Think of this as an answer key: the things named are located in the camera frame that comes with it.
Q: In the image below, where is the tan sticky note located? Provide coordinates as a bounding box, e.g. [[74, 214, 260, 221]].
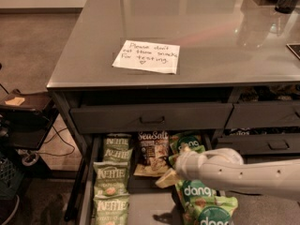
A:
[[5, 97, 25, 106]]

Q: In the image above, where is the green Kettle chip bag front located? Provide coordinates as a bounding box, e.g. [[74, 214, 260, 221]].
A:
[[94, 194, 129, 225]]

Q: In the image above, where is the green Dang bag back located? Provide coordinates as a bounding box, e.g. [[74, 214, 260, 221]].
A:
[[170, 131, 202, 154]]

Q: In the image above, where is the brown sea salt chip bag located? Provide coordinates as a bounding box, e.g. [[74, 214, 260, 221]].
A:
[[134, 130, 170, 177]]

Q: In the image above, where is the black side cart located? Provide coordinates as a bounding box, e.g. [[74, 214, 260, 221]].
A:
[[0, 89, 58, 178]]

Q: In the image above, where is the grey middle right drawer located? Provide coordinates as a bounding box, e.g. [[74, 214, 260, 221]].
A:
[[214, 133, 300, 155]]

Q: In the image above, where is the grey bottom right drawer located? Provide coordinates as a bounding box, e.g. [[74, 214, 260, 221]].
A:
[[243, 155, 300, 164]]

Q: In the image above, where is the dark green plastic crate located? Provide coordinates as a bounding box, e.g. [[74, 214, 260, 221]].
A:
[[0, 153, 24, 200]]

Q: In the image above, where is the black floor cable left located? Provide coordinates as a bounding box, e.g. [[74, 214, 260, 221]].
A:
[[37, 115, 77, 158]]

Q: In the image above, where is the green Dang bag front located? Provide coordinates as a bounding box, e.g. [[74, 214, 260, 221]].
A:
[[186, 196, 238, 225]]

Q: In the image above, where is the grey top right drawer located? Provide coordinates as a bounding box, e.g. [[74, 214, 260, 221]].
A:
[[226, 101, 300, 128]]

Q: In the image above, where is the green kettle chip bag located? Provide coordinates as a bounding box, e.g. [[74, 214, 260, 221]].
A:
[[103, 148, 132, 162], [94, 194, 129, 225], [93, 161, 128, 197], [104, 133, 131, 150]]

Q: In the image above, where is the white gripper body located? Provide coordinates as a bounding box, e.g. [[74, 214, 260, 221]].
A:
[[175, 151, 207, 180]]

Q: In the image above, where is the white handwritten paper note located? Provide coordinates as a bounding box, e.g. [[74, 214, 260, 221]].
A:
[[112, 40, 180, 74]]

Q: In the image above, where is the grey top left drawer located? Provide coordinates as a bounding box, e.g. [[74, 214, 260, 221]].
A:
[[70, 102, 233, 134]]

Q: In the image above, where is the green Kettle chip bag back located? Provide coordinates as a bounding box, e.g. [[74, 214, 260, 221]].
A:
[[104, 133, 131, 150]]

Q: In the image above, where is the open grey middle drawer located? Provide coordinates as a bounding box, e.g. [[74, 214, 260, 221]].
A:
[[78, 131, 227, 225]]

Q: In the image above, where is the green dang bag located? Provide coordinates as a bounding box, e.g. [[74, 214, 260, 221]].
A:
[[186, 196, 238, 225], [175, 180, 217, 206], [170, 131, 202, 154], [168, 144, 206, 167]]

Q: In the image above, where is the grey metal cabinet counter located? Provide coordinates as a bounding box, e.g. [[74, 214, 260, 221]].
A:
[[46, 0, 300, 223]]

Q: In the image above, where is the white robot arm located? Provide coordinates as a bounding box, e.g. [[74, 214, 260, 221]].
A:
[[156, 147, 300, 202]]

